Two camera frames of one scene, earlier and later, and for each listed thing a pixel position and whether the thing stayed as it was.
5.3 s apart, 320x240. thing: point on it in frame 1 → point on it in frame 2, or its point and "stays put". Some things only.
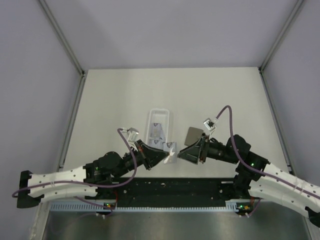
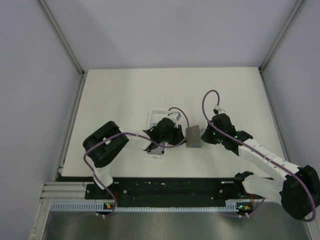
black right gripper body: (216, 151) → (212, 136)
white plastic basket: (158, 115) stays put
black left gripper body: (129, 162) → (173, 137)
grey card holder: (193, 134) stays put
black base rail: (176, 190) stays put
